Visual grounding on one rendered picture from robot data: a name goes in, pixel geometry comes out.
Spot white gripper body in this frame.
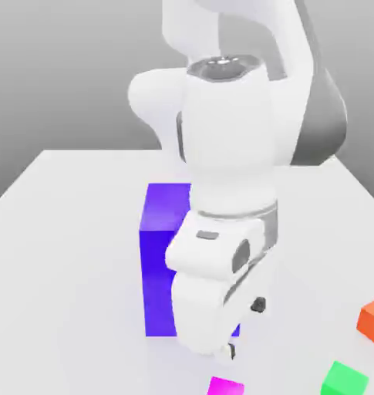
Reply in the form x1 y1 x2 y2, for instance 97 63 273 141
171 250 271 356

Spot small magenta cube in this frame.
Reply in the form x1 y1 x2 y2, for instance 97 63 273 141
207 376 246 395

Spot small green cube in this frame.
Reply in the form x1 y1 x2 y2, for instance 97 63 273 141
320 360 370 395

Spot small orange cube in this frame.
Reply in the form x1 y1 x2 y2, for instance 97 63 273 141
356 297 374 348

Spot large blue box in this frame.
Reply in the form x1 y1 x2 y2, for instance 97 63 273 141
139 182 241 338

